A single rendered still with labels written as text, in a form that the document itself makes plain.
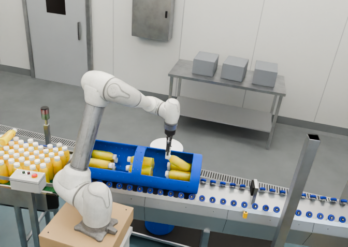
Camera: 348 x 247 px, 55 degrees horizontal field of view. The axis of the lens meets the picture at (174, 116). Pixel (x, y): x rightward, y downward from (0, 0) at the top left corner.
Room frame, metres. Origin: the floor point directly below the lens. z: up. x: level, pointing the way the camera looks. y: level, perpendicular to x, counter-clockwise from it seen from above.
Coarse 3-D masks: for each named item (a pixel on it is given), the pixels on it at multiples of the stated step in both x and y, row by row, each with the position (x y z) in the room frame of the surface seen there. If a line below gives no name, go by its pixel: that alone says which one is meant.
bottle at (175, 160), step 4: (172, 156) 1.94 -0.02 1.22; (176, 156) 1.95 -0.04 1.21; (172, 160) 1.92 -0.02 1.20; (176, 160) 1.92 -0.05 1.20; (180, 160) 1.93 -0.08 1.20; (172, 164) 1.92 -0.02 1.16; (176, 164) 1.91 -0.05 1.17; (180, 164) 1.91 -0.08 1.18; (184, 164) 1.92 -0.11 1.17; (188, 164) 1.94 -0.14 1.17; (180, 168) 1.91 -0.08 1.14; (184, 168) 1.91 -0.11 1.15; (188, 168) 1.91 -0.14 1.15
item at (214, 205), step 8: (120, 192) 1.86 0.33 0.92; (128, 192) 1.86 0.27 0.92; (136, 192) 1.86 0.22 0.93; (176, 200) 1.82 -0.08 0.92; (184, 200) 1.83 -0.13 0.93; (192, 200) 1.83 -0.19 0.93; (224, 208) 1.80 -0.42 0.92; (232, 208) 1.80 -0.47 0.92; (240, 208) 1.80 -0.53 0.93; (296, 216) 1.77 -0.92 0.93; (328, 224) 1.74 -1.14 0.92; (336, 224) 1.74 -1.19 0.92; (344, 224) 1.74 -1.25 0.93
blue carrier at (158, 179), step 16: (96, 144) 2.12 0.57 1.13; (112, 144) 2.10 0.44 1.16; (128, 144) 2.04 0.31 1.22; (160, 160) 2.09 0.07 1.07; (192, 160) 2.07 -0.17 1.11; (96, 176) 1.85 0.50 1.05; (112, 176) 1.84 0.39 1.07; (128, 176) 1.83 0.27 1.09; (144, 176) 1.82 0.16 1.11; (160, 176) 2.02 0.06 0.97; (192, 176) 1.81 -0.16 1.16; (192, 192) 1.81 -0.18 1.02
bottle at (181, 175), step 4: (168, 172) 1.89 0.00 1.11; (172, 172) 1.88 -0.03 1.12; (176, 172) 1.88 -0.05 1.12; (180, 172) 1.88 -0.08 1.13; (184, 172) 1.89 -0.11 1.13; (188, 172) 1.89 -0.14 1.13; (168, 176) 1.88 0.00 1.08; (172, 176) 1.86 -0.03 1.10; (176, 176) 1.86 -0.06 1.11; (180, 176) 1.86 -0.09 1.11; (184, 176) 1.86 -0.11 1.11; (188, 176) 1.86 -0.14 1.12; (184, 180) 1.86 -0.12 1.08; (188, 180) 1.85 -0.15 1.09
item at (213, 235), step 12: (144, 228) 2.25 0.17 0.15; (180, 228) 2.30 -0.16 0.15; (192, 228) 2.31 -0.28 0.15; (156, 240) 2.15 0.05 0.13; (168, 240) 2.14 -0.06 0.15; (180, 240) 2.15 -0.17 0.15; (192, 240) 2.17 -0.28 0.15; (216, 240) 2.20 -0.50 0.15; (228, 240) 2.21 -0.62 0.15; (240, 240) 2.22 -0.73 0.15; (252, 240) 2.24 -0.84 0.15; (264, 240) 2.25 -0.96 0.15
